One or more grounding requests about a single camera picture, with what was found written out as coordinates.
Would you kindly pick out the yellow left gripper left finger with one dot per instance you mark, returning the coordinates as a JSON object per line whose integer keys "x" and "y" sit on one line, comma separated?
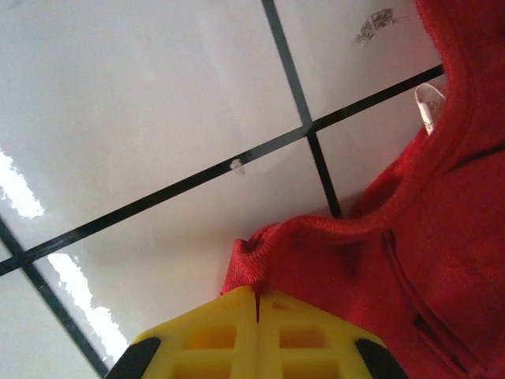
{"x": 221, "y": 327}

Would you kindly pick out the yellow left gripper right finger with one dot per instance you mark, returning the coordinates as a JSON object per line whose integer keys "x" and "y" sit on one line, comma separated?
{"x": 300, "y": 327}

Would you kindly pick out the red t-shirt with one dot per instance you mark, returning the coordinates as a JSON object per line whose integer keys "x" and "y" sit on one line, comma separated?
{"x": 434, "y": 256}

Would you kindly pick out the white garment label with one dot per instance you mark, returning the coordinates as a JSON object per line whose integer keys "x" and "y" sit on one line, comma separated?
{"x": 428, "y": 104}

